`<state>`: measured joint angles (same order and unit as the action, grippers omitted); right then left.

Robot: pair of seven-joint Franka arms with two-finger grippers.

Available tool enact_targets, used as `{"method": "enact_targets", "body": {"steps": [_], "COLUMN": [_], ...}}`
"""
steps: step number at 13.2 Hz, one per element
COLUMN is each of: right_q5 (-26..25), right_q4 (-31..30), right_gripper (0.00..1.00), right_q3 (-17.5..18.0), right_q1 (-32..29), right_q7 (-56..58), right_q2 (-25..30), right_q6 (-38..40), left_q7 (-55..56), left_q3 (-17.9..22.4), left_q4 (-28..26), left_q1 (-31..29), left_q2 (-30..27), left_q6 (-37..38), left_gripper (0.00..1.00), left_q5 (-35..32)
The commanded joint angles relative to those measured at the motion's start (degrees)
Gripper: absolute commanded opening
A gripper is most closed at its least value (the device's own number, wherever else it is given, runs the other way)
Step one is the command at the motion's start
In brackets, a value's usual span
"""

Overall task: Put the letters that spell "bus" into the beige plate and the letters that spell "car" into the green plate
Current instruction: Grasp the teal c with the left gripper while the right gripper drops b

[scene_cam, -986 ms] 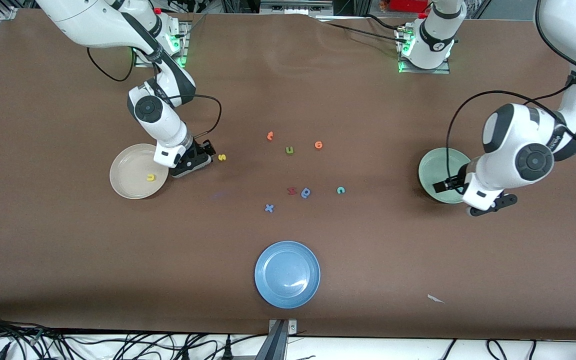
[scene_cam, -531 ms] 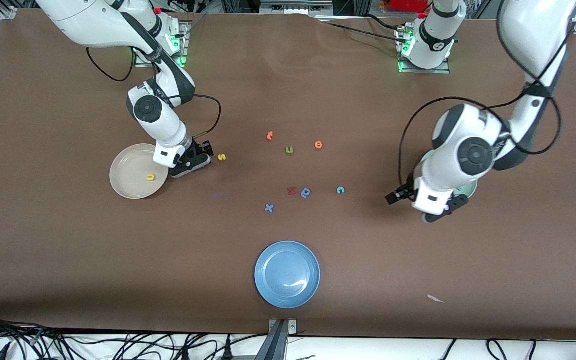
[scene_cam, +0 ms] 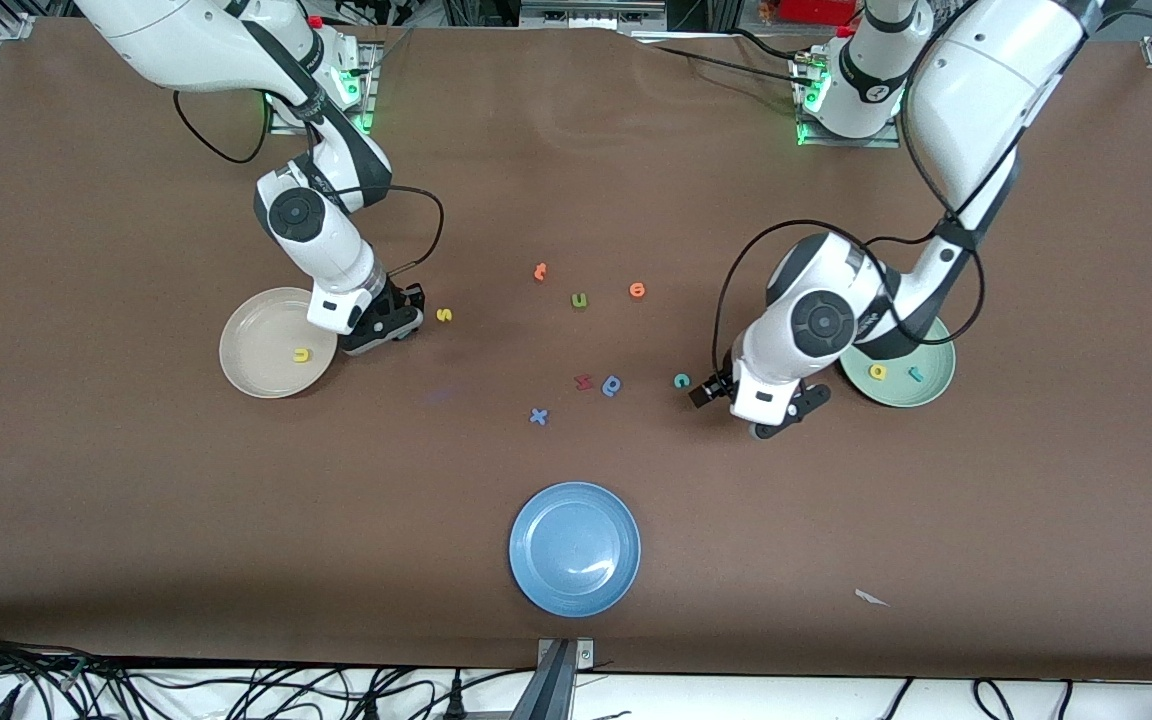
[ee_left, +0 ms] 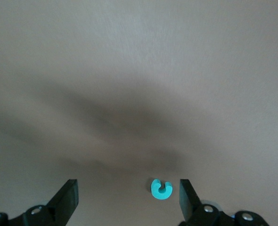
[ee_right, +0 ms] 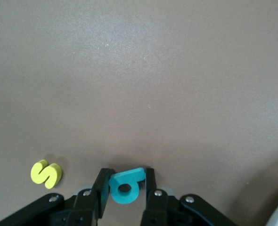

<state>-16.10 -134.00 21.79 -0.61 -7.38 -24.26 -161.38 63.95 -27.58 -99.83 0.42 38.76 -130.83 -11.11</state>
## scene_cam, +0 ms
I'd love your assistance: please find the beige plate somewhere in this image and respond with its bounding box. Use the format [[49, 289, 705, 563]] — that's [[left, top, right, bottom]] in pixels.
[[219, 287, 340, 400]]

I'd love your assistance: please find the green plate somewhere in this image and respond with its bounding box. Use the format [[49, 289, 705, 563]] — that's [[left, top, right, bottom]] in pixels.
[[836, 315, 957, 409]]

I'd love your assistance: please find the blue plate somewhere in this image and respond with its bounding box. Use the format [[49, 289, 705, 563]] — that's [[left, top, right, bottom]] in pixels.
[[508, 481, 643, 619]]

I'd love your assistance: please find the grey equipment rack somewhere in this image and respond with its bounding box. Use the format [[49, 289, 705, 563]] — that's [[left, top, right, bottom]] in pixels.
[[441, 0, 737, 31]]

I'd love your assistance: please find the brown table cover sheet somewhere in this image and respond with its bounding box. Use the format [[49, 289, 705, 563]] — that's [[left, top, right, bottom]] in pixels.
[[0, 22, 1152, 683]]

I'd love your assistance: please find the aluminium frame profile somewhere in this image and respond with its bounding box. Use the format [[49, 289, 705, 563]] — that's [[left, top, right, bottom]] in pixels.
[[511, 637, 597, 720]]

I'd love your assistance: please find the red box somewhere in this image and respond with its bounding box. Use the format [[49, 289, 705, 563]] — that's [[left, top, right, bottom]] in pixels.
[[779, 0, 862, 26]]

